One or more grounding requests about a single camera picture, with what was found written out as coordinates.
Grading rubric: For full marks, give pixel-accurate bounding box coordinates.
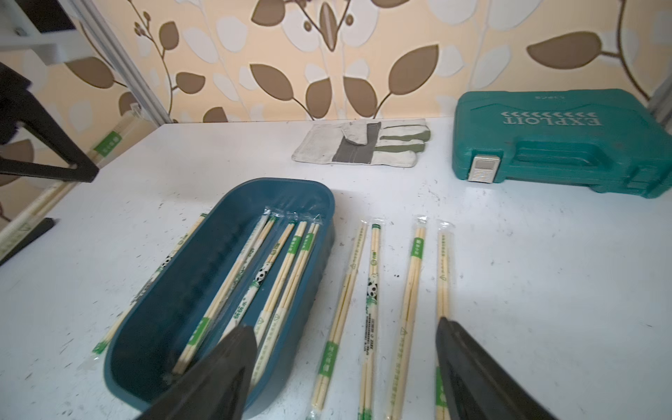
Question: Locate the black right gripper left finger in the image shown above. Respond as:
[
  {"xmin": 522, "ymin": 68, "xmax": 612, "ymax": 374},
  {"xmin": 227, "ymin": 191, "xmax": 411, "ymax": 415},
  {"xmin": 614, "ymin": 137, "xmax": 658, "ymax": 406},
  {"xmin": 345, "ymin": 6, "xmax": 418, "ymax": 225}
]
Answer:
[{"xmin": 139, "ymin": 325, "xmax": 257, "ymax": 420}]

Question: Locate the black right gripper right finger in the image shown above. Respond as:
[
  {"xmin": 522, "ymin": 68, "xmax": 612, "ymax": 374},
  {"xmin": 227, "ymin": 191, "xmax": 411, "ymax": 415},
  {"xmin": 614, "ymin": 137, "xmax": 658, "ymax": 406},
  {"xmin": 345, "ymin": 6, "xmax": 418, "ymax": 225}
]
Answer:
[{"xmin": 436, "ymin": 317, "xmax": 556, "ymax": 420}]

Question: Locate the chopstick pair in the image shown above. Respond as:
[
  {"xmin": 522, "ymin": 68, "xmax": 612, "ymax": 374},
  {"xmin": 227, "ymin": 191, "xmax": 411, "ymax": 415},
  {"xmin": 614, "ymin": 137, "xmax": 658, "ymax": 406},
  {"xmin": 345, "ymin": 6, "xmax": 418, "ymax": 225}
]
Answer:
[
  {"xmin": 220, "ymin": 218, "xmax": 297, "ymax": 341},
  {"xmin": 171, "ymin": 208, "xmax": 278, "ymax": 376},
  {"xmin": 358, "ymin": 219, "xmax": 384, "ymax": 420},
  {"xmin": 251, "ymin": 222, "xmax": 321, "ymax": 388},
  {"xmin": 385, "ymin": 215, "xmax": 427, "ymax": 419},
  {"xmin": 254, "ymin": 220, "xmax": 307, "ymax": 347},
  {"xmin": 435, "ymin": 220, "xmax": 451, "ymax": 420},
  {"xmin": 91, "ymin": 213, "xmax": 208, "ymax": 360},
  {"xmin": 306, "ymin": 220, "xmax": 368, "ymax": 419},
  {"xmin": 0, "ymin": 111, "xmax": 143, "ymax": 258}
]

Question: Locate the green plastic tool case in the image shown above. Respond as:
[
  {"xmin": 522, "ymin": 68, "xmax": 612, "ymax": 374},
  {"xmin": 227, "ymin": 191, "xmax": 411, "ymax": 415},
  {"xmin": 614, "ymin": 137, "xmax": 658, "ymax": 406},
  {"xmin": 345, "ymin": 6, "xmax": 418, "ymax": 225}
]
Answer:
[{"xmin": 451, "ymin": 89, "xmax": 671, "ymax": 199}]

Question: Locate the aluminium frame post left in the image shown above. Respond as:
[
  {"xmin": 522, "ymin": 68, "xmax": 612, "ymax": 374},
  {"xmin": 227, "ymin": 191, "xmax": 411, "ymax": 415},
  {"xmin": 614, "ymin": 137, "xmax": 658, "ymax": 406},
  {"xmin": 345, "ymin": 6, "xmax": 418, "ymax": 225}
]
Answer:
[{"xmin": 66, "ymin": 0, "xmax": 173, "ymax": 125}]

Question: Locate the grey white work glove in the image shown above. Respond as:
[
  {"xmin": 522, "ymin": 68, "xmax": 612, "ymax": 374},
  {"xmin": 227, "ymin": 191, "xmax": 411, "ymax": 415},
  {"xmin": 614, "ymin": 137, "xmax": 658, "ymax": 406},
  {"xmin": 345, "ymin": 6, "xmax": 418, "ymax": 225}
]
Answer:
[{"xmin": 292, "ymin": 119, "xmax": 432, "ymax": 168}]

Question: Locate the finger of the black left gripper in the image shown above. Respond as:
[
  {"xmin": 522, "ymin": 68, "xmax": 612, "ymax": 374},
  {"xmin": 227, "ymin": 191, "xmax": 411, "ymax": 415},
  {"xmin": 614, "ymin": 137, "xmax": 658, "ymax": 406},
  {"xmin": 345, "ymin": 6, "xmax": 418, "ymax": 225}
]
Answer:
[{"xmin": 1, "ymin": 65, "xmax": 99, "ymax": 183}]

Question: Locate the teal plastic storage box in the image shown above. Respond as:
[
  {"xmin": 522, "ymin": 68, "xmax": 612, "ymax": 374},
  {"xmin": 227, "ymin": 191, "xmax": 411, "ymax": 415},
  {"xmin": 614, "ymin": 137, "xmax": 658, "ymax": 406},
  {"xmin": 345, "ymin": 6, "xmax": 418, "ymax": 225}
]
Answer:
[{"xmin": 104, "ymin": 178, "xmax": 335, "ymax": 419}]

